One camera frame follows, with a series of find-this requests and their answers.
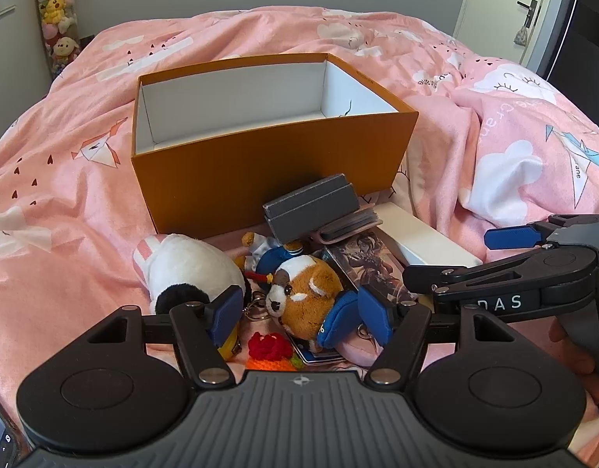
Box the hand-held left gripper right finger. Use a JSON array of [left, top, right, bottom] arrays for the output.
[[358, 284, 517, 386]]

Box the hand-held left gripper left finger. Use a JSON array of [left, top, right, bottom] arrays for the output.
[[83, 285, 245, 387]]

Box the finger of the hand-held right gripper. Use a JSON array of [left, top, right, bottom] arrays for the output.
[[483, 213, 599, 250], [403, 245, 599, 303]]

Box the white box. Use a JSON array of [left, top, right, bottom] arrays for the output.
[[372, 202, 484, 278]]

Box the pink pouch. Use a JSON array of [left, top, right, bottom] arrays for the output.
[[329, 337, 393, 369]]

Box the illustrated card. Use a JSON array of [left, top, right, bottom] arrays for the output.
[[323, 230, 418, 304]]

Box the white plush toy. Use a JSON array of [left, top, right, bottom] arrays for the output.
[[133, 233, 248, 316]]

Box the brown dog plush toy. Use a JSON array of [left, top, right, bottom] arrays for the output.
[[234, 231, 363, 355]]

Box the grey box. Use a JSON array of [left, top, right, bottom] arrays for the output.
[[262, 174, 359, 246]]

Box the orange cardboard box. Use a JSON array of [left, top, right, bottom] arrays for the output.
[[130, 52, 420, 235]]

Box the person's right hand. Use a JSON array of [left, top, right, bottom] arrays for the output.
[[548, 318, 599, 417]]

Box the red crochet flower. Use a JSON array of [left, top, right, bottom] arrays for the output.
[[246, 331, 303, 371]]

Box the blue white card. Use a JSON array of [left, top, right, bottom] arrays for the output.
[[292, 335, 350, 366]]

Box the pink printed blanket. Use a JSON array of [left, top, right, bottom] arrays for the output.
[[0, 7, 599, 468]]

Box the dark wardrobe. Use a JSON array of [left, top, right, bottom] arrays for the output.
[[543, 0, 599, 143]]

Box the hanging column of plush toys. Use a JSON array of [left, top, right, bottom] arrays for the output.
[[36, 0, 82, 80]]

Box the black door handle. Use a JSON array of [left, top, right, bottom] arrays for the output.
[[516, 0, 540, 29]]

